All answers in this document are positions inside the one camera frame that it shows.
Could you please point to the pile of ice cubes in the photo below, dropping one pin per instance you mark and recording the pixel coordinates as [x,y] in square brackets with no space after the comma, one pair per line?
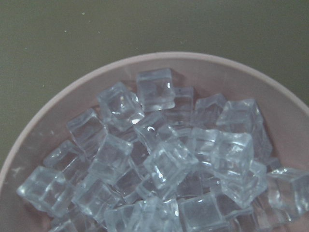
[162,160]

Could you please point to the pink bowl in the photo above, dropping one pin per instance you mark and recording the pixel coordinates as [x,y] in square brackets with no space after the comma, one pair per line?
[286,117]

